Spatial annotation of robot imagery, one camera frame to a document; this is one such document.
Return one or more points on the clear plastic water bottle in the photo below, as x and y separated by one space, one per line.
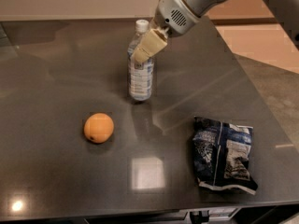
140 75

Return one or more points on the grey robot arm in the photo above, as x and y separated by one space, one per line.
285 12

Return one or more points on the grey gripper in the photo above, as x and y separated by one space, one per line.
173 16

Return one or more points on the blue chip bag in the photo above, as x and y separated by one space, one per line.
221 155

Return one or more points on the orange fruit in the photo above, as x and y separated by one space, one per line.
98 128

